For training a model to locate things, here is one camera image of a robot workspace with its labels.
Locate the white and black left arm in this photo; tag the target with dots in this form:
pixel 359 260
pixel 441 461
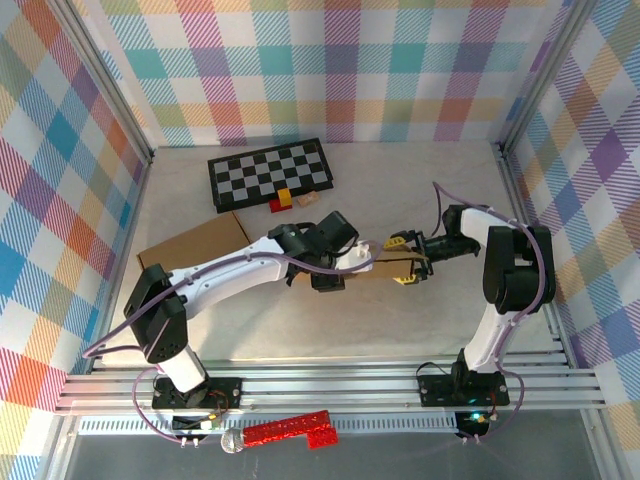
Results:
pixel 230 275

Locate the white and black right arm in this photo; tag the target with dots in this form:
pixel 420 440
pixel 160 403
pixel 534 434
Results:
pixel 515 270

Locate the small wooden block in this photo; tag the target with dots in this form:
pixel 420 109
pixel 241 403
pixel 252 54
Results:
pixel 307 200

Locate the red toy brick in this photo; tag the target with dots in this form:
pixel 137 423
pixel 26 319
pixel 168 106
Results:
pixel 275 206

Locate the yellow toy brick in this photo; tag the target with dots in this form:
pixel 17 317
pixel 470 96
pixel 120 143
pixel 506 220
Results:
pixel 284 196

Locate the black and grey chessboard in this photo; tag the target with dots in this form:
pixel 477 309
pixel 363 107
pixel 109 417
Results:
pixel 250 175

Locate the small controller board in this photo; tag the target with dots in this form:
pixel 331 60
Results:
pixel 472 422
pixel 195 422

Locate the red glitter block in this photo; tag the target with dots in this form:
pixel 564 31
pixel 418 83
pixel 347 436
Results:
pixel 322 439

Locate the red glitter toy microphone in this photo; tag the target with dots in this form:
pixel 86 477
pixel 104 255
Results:
pixel 280 430

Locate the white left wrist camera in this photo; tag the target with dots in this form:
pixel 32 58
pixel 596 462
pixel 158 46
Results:
pixel 360 257

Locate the aluminium side rail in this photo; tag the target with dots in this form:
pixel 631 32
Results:
pixel 547 295
pixel 134 210

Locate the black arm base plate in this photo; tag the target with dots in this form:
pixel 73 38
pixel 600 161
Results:
pixel 435 392
pixel 225 390

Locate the aluminium rail beam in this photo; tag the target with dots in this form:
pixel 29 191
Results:
pixel 325 385

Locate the aluminium frame post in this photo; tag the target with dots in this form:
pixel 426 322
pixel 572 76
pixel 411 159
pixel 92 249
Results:
pixel 107 75
pixel 542 75

